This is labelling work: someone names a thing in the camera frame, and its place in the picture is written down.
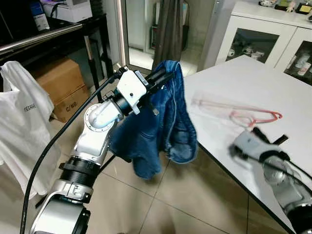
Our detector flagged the small blue white box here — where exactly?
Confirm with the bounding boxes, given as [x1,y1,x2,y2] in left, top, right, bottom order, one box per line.
[28,0,49,31]

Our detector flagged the blue denim garment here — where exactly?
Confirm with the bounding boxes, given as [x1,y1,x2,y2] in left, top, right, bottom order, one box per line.
[110,60,198,180]

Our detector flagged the brown cardboard box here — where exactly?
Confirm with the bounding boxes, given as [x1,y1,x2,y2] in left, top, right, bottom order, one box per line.
[29,58,91,122]

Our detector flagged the silver clothes rack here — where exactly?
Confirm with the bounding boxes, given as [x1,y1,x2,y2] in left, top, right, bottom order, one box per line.
[0,23,105,105]

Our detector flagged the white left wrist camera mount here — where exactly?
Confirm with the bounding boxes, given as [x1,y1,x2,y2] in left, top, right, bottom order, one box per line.
[116,70,149,115]

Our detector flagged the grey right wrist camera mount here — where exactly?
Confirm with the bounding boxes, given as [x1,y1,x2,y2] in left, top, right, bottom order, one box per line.
[229,131,264,161]

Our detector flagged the white computer case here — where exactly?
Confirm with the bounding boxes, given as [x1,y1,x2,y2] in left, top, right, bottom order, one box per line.
[41,0,93,23]

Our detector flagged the silver sliding door frame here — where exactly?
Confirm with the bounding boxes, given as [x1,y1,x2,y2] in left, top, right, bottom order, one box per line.
[115,0,132,69]

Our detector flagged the red plastic clothes hanger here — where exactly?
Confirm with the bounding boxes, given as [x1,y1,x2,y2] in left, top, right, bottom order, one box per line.
[193,95,283,128]

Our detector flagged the white shirt with small print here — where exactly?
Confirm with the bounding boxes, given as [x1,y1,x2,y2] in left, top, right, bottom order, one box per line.
[0,61,61,200]

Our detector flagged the grey curtain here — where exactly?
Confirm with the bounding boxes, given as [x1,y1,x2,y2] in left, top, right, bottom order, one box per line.
[152,0,190,64]

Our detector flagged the white glass-door cabinet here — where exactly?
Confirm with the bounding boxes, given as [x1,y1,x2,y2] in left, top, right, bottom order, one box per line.
[214,0,312,86]

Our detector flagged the black glossy desk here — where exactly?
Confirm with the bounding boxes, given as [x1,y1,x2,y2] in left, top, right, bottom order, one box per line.
[0,14,114,66]

